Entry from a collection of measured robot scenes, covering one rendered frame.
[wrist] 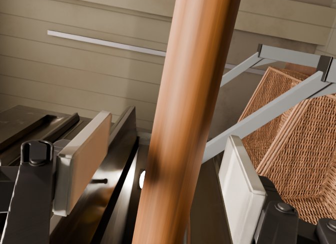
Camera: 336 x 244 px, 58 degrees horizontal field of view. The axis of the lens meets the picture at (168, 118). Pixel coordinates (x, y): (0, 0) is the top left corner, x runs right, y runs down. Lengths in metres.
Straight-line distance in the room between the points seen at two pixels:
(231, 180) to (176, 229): 0.04
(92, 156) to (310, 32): 2.81
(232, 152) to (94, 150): 0.08
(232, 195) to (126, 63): 2.87
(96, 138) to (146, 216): 0.05
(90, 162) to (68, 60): 3.01
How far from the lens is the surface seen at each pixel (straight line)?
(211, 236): 1.03
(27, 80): 3.39
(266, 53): 1.04
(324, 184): 1.29
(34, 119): 1.80
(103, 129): 0.18
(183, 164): 0.16
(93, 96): 3.17
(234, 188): 0.16
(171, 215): 0.17
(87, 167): 0.16
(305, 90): 0.58
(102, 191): 1.08
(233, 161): 0.17
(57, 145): 0.16
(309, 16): 2.91
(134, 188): 1.92
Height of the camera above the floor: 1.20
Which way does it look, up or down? level
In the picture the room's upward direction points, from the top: 79 degrees counter-clockwise
